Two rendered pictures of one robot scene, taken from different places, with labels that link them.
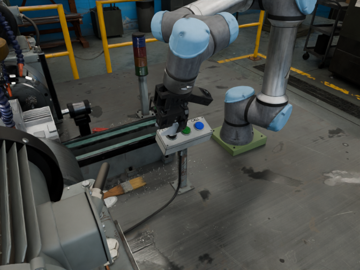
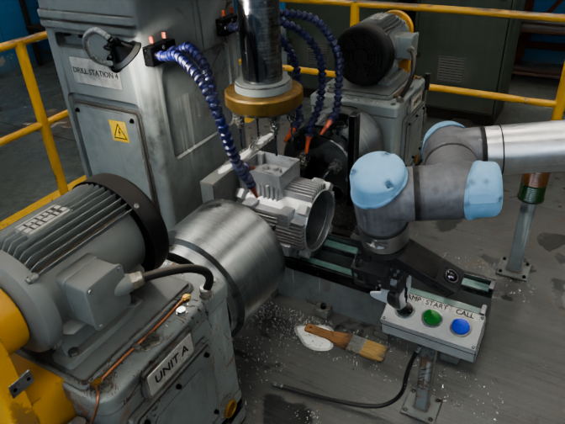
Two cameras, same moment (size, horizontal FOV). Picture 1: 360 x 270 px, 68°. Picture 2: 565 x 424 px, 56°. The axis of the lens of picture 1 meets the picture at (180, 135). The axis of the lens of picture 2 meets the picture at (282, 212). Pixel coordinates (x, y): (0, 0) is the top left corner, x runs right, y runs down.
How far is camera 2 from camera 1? 0.55 m
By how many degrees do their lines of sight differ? 50
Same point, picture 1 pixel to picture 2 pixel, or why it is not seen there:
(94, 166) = (337, 288)
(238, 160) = not seen: outside the picture
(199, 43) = (366, 194)
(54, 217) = (84, 266)
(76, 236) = (73, 284)
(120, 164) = (374, 311)
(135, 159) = not seen: hidden behind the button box
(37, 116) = (300, 188)
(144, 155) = not seen: hidden behind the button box
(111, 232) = (169, 331)
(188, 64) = (361, 214)
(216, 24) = (440, 178)
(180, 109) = (384, 273)
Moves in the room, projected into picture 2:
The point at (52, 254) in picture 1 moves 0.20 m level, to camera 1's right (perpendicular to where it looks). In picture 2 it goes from (58, 284) to (98, 389)
